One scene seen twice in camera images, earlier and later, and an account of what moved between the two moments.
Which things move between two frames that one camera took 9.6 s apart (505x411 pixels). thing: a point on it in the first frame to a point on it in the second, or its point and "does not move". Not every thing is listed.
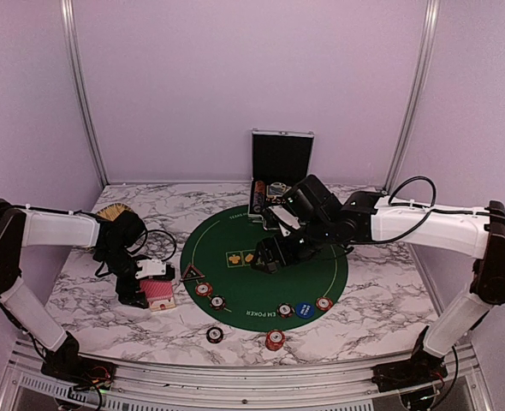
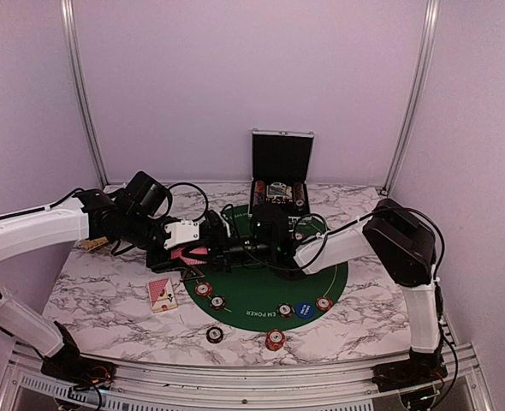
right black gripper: (264, 247) to (220, 259)
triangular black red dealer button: (192, 274) does not move
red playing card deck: (156, 288) to (177, 253)
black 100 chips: (285, 310) does not move
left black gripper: (129, 298) to (163, 263)
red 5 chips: (204, 288) does not move
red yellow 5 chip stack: (275, 340) does not move
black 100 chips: (217, 302) does not move
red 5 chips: (323, 304) does not move
